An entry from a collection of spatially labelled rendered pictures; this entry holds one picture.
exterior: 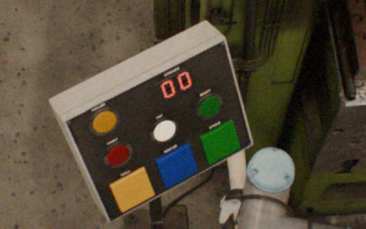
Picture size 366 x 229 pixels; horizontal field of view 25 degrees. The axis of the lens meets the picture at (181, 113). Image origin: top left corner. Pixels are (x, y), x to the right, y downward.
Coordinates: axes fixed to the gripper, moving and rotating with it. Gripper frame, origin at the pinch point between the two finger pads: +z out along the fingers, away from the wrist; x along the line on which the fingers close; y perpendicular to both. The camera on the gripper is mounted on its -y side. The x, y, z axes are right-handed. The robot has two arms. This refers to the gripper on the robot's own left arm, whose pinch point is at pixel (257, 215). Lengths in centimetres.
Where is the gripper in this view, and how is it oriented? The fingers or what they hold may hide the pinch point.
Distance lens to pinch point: 168.0
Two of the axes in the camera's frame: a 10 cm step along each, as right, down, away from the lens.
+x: 9.4, 3.2, -1.3
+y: -3.4, 8.6, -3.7
